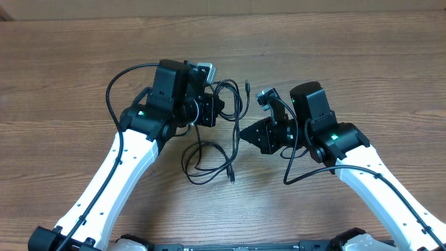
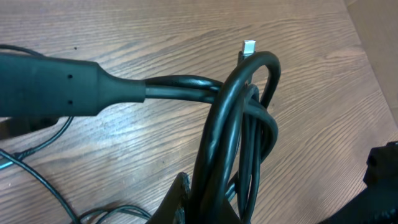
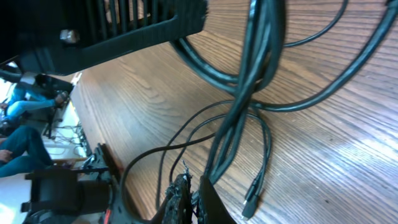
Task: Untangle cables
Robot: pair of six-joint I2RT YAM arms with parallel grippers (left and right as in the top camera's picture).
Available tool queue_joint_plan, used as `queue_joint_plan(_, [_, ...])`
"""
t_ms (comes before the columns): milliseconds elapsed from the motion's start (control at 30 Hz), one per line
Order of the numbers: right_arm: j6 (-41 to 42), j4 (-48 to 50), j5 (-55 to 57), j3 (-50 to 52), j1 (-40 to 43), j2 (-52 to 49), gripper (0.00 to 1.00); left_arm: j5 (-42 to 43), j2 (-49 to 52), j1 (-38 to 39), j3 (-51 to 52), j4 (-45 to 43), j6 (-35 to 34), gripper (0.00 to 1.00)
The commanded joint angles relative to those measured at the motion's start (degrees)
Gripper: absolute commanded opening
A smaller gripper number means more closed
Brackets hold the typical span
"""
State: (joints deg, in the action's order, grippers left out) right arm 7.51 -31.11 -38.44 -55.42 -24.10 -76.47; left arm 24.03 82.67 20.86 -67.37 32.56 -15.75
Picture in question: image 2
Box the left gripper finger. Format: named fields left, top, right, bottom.
left=147, top=172, right=241, bottom=224

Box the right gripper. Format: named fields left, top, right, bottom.
left=320, top=141, right=397, bottom=224

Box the black USB cable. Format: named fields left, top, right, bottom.
left=0, top=39, right=282, bottom=224

